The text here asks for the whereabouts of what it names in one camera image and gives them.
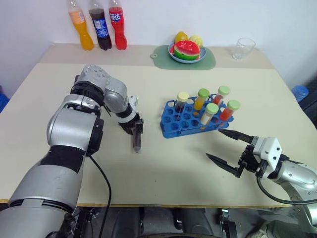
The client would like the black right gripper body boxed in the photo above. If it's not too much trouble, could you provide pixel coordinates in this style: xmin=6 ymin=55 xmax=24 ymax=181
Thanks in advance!
xmin=237 ymin=136 xmax=267 ymax=178

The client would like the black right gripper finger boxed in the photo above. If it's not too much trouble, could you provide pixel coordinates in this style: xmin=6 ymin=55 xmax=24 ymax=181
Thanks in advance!
xmin=206 ymin=153 xmax=245 ymax=179
xmin=218 ymin=129 xmax=254 ymax=144

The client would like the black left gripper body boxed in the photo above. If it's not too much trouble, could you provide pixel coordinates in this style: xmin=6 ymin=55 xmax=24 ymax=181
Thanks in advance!
xmin=118 ymin=113 xmax=145 ymax=135

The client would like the dark purple test tube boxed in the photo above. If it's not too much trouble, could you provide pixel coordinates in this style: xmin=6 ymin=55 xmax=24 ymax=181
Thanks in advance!
xmin=131 ymin=123 xmax=143 ymax=154

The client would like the blue test tube rack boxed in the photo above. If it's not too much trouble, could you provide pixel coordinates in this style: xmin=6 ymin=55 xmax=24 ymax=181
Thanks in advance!
xmin=159 ymin=93 xmax=235 ymax=139

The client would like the green cap red tube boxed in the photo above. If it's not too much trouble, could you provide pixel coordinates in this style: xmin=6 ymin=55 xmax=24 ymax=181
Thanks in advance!
xmin=212 ymin=85 xmax=231 ymax=105
xmin=219 ymin=99 xmax=241 ymax=122

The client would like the green cap white tube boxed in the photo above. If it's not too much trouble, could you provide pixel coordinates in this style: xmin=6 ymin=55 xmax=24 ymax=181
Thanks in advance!
xmin=200 ymin=103 xmax=219 ymax=126

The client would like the yellow cap dark red tube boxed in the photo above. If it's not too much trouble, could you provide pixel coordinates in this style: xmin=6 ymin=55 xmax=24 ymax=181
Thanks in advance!
xmin=175 ymin=91 xmax=190 ymax=114

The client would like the green cap orange tube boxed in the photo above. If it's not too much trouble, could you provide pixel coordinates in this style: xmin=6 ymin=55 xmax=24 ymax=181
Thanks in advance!
xmin=193 ymin=88 xmax=211 ymax=111

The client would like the dark rounded shape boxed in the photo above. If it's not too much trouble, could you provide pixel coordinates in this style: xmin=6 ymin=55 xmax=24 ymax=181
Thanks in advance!
xmin=173 ymin=207 xmax=220 ymax=237

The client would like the green silicone mat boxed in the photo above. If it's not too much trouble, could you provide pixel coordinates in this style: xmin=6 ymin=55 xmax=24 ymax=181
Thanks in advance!
xmin=150 ymin=44 xmax=216 ymax=71

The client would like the blue ribbed water jug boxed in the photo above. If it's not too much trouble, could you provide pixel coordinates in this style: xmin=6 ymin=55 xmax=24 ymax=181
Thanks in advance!
xmin=291 ymin=85 xmax=310 ymax=103

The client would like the light blue plate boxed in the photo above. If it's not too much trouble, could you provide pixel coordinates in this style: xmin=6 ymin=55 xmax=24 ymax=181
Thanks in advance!
xmin=168 ymin=42 xmax=207 ymax=64

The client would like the black ridged case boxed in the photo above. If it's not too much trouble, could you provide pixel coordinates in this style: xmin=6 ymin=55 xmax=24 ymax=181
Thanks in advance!
xmin=300 ymin=74 xmax=317 ymax=122

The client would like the clear glass cup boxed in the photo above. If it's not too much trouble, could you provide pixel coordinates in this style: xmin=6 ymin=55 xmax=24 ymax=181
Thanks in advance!
xmin=232 ymin=37 xmax=256 ymax=60

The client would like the toy watermelon slice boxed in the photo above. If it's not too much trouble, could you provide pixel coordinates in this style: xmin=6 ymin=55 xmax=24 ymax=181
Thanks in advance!
xmin=173 ymin=40 xmax=201 ymax=61

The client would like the red soda bottle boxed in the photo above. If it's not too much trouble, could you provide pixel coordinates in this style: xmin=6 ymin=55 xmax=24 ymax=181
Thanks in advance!
xmin=108 ymin=0 xmax=128 ymax=50

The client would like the orange yellow toy fruit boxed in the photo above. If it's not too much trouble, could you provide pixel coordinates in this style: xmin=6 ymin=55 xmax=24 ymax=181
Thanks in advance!
xmin=174 ymin=31 xmax=189 ymax=45

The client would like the cola bottle blue label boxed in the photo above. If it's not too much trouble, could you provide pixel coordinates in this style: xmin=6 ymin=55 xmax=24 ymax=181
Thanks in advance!
xmin=88 ymin=0 xmax=112 ymax=51

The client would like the pale yellow toy lemon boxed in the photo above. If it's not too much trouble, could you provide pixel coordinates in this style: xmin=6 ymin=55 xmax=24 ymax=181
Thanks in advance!
xmin=188 ymin=34 xmax=204 ymax=48

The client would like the orange soda bottle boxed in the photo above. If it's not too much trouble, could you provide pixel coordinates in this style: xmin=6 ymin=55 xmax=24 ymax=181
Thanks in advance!
xmin=68 ymin=0 xmax=95 ymax=51

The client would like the blue plastic object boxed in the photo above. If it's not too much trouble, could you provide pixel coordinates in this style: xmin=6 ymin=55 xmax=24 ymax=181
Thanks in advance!
xmin=0 ymin=85 xmax=10 ymax=114

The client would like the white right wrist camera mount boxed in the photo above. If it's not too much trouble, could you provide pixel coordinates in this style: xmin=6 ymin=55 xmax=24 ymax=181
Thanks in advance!
xmin=252 ymin=136 xmax=283 ymax=179

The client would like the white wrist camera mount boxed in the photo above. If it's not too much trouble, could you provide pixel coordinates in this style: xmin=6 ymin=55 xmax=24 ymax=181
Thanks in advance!
xmin=252 ymin=136 xmax=283 ymax=179
xmin=115 ymin=95 xmax=139 ymax=124

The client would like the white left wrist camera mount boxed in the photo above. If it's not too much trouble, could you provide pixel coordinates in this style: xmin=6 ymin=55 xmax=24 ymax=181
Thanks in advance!
xmin=115 ymin=95 xmax=139 ymax=124

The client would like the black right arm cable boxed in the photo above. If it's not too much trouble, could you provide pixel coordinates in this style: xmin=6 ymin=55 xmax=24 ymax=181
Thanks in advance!
xmin=256 ymin=160 xmax=317 ymax=205

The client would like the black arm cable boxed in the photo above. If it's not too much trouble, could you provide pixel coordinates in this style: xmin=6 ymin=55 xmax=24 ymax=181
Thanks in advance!
xmin=256 ymin=160 xmax=317 ymax=205
xmin=88 ymin=155 xmax=112 ymax=238

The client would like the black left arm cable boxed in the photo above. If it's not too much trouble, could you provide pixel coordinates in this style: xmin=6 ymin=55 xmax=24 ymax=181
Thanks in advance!
xmin=88 ymin=155 xmax=112 ymax=238

